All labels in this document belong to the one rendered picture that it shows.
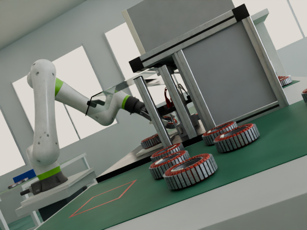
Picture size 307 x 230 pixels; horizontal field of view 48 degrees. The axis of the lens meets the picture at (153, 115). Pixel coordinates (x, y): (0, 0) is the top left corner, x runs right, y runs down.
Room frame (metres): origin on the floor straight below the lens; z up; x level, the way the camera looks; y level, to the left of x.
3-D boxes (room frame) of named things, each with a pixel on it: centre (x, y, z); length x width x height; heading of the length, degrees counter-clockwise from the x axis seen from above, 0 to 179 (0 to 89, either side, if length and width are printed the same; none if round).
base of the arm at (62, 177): (1.84, 0.69, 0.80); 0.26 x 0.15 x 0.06; 83
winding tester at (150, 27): (1.50, -0.29, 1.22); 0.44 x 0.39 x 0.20; 165
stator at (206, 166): (0.72, -0.02, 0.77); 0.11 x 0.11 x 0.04
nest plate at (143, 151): (1.48, 0.04, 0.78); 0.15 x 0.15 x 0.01; 75
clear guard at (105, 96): (1.41, 0.05, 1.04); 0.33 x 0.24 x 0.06; 75
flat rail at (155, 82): (1.57, -0.08, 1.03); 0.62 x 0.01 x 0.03; 165
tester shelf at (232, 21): (1.51, -0.30, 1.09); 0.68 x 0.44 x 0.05; 165
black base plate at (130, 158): (1.59, 0.00, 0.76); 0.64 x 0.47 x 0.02; 165
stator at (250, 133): (0.86, -0.17, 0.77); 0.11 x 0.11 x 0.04
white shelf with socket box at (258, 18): (2.32, -0.78, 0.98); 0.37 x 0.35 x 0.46; 165
